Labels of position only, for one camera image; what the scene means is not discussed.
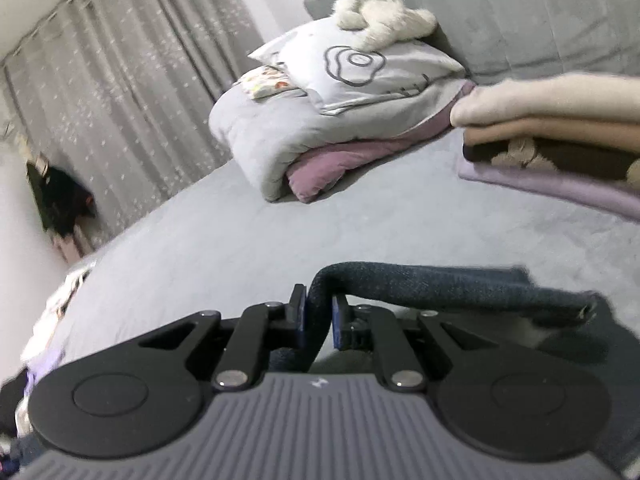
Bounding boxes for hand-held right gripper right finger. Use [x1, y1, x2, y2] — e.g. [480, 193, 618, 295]
[331, 294, 483, 393]

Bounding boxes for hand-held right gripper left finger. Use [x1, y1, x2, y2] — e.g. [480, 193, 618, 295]
[137, 284, 307, 393]

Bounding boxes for dark blue jeans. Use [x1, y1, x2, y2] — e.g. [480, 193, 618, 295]
[270, 260, 640, 476]

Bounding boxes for dark hanging clothes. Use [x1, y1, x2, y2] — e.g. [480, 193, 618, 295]
[26, 157, 97, 238]

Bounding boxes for grey white patterned duvet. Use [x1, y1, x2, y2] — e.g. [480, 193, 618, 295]
[208, 77, 476, 203]

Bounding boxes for floral print cloth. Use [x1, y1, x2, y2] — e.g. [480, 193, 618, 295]
[241, 65, 307, 101]

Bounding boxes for pink hanging cloth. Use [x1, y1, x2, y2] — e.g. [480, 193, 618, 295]
[52, 227, 93, 263]

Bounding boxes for purple folded garment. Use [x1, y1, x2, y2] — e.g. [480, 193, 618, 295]
[457, 157, 640, 221]

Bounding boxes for grey pillow with cartoon print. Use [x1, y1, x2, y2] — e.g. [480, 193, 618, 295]
[247, 22, 467, 116]

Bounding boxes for white garment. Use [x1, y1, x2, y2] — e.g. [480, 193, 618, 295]
[20, 305, 71, 366]

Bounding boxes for grey star print curtain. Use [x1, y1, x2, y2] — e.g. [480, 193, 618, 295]
[0, 0, 266, 251]

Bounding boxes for tan folded garment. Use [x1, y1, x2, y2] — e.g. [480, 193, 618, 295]
[462, 117, 640, 153]

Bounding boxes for black garment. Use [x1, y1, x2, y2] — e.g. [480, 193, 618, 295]
[0, 370, 33, 441]

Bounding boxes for cream folded garment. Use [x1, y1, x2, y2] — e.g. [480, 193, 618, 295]
[450, 72, 640, 128]

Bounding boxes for white plush toy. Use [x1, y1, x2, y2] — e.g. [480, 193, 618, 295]
[332, 0, 438, 53]

